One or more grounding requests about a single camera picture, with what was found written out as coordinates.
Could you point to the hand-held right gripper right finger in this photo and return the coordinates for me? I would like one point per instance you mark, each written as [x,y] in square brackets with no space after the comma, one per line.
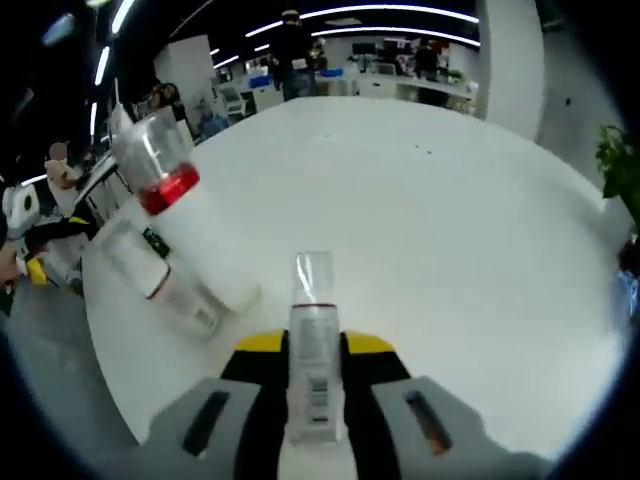
[390,430]

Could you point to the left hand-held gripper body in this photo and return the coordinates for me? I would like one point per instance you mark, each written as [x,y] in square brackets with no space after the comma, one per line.
[17,215]

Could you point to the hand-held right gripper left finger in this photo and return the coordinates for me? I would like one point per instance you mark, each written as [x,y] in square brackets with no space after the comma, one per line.
[220,430]

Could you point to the small white skincare bottle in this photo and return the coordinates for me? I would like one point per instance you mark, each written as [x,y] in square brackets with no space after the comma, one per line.
[135,270]
[315,350]

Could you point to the white pump skincare bottle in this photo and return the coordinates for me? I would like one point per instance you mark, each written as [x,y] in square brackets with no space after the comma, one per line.
[210,250]

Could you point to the blue storage bin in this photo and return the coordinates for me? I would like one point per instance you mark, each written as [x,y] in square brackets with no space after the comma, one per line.
[261,82]
[332,73]

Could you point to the person's left hand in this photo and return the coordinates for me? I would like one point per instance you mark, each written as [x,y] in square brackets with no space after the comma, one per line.
[7,267]

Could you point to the white office chair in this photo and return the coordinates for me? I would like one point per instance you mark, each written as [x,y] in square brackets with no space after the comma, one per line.
[234,100]

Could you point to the red and blue cloths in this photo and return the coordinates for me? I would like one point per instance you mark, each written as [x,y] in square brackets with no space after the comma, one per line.
[630,300]

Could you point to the white office desk row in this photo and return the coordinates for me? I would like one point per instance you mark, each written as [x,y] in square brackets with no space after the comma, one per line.
[410,92]

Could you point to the potted green plant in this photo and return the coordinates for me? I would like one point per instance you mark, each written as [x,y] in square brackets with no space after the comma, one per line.
[620,160]

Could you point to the long ceiling light strip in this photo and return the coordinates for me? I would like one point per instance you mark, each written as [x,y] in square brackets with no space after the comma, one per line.
[390,9]
[395,30]

